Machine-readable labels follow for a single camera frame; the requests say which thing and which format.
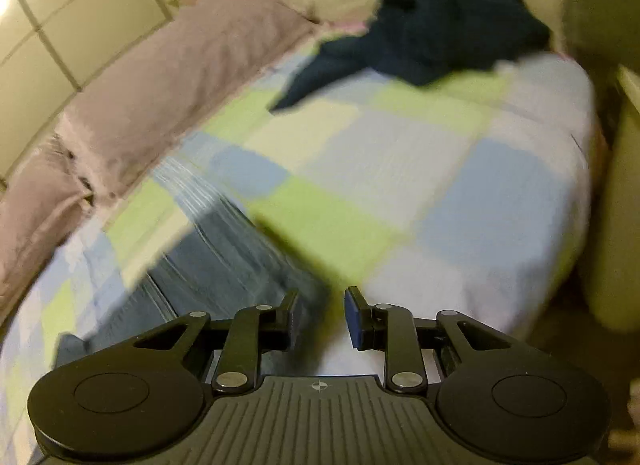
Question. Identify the blue denim jeans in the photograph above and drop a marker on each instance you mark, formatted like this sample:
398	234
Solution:
224	264

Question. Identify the checkered bed sheet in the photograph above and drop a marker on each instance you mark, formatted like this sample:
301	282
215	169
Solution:
469	194

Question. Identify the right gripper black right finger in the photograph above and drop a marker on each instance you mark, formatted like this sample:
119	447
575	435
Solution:
453	338

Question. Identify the mauve pillow far side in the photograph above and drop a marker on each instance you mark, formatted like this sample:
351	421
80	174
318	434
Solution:
45	202

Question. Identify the mauve pillow near headboard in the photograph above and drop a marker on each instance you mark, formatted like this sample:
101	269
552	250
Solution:
138	107

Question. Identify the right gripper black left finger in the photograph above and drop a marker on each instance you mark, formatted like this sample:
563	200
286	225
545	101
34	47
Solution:
231	348

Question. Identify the dark navy garment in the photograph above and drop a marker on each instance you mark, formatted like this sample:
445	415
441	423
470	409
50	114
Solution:
421	41

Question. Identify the white wardrobe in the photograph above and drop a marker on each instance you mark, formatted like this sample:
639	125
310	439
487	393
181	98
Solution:
52	49

